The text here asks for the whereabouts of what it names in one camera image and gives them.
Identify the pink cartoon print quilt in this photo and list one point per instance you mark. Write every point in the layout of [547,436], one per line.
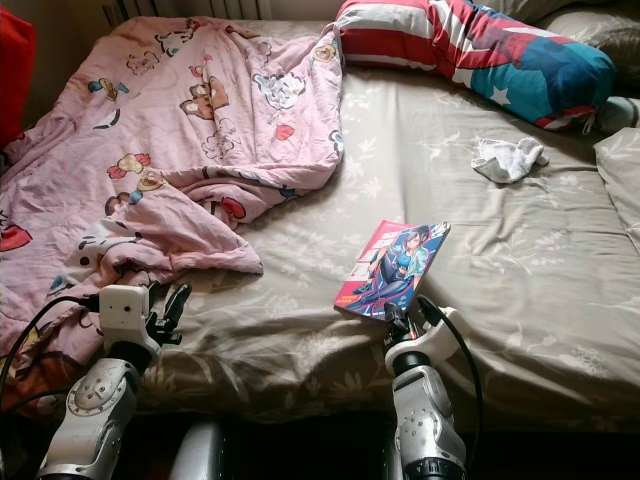
[160,130]

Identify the white grey-striped pillow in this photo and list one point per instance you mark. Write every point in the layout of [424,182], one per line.
[622,112]

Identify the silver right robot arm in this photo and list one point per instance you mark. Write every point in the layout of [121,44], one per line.
[425,420]

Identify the long red cushion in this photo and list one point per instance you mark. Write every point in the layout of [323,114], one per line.
[15,70]

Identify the white radiator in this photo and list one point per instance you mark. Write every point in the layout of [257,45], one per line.
[180,8]

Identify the red blue striped bolster pillow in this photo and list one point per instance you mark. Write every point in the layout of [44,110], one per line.
[480,55]

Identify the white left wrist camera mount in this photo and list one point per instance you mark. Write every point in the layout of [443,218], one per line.
[125,312]

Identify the beige floral bed sheet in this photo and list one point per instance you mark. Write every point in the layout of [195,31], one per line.
[510,330]

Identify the white crumpled cloth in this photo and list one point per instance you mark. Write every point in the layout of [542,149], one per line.
[508,160]

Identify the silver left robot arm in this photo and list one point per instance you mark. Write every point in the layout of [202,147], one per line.
[95,405]

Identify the manga book with pink cover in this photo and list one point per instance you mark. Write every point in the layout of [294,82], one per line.
[395,268]

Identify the grey robot left leg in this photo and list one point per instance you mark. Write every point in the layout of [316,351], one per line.
[195,455]

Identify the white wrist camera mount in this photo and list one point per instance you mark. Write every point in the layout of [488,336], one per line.
[438,335]
[125,312]

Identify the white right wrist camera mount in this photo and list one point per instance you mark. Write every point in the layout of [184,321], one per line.
[438,335]

